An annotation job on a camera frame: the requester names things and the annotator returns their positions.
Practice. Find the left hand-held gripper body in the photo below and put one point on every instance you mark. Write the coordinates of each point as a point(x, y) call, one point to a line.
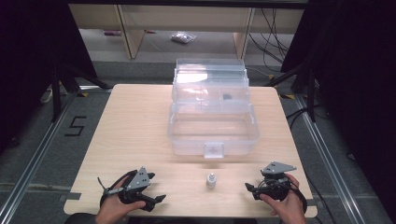
point(137, 181)

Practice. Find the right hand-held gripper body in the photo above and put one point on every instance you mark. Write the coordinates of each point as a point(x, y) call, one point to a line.
point(275, 183)

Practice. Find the person's right hand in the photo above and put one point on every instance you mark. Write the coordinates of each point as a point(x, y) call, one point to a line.
point(288, 207)

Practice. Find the person's left hand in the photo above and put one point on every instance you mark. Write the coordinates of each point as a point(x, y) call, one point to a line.
point(113, 207)

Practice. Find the small white bottle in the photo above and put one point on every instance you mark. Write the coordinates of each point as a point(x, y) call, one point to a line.
point(211, 180)

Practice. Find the clear plastic storage box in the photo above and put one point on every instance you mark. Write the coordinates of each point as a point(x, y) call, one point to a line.
point(213, 124)

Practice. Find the black metal stand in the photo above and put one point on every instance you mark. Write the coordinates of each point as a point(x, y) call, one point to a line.
point(306, 90)
point(57, 93)

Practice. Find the black curtain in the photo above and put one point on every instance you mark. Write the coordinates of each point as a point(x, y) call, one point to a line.
point(34, 62)
point(351, 77)

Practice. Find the clear plastic bag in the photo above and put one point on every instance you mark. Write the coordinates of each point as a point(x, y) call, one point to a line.
point(183, 37)

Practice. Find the light wooden shelf unit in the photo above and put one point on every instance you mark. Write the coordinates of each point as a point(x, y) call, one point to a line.
point(186, 18)

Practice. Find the metal floor rail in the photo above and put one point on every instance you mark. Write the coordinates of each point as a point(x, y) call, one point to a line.
point(330, 161)
point(34, 158)

